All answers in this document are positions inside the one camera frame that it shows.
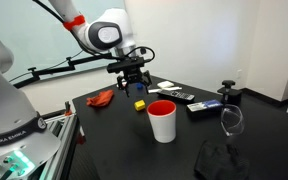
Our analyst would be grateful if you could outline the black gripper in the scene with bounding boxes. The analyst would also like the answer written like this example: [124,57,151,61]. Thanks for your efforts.
[116,67,153,98]

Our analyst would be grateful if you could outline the yellow block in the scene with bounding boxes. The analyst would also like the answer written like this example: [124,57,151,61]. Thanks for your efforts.
[134,99,147,112]

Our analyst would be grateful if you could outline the white flat piece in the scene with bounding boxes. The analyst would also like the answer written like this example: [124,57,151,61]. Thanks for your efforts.
[147,88,162,95]

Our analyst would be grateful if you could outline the white marker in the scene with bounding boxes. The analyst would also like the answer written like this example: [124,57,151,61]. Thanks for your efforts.
[164,86,183,92]

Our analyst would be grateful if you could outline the red cloth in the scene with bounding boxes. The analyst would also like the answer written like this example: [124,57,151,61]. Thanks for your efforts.
[86,89,115,108]

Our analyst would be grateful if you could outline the black remote control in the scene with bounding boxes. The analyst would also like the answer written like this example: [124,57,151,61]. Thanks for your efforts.
[157,89,196,103]

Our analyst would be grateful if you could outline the white mug red inside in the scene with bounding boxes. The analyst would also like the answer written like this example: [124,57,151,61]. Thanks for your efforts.
[146,99,178,144]

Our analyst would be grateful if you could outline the black box blue label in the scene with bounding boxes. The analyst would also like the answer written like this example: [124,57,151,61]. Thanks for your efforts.
[186,99,224,118]

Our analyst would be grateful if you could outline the red black clamp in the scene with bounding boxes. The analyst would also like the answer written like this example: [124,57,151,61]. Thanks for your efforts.
[63,100,74,117]

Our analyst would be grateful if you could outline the black clamp with knob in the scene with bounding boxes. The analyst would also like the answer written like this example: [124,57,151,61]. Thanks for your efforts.
[216,79,243,105]

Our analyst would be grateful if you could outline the clear safety glasses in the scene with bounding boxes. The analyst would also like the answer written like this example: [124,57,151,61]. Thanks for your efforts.
[220,103,245,137]

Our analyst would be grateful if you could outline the black cloth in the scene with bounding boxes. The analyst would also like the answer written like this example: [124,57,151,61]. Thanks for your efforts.
[193,140,251,180]

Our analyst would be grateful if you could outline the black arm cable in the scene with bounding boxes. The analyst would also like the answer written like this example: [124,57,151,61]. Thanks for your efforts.
[32,0,157,64]

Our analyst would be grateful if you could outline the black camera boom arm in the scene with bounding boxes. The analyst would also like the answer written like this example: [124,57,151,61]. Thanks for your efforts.
[8,53,118,90]

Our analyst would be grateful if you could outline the aluminium frame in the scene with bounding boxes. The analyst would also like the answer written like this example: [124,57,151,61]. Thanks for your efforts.
[30,112,82,180]

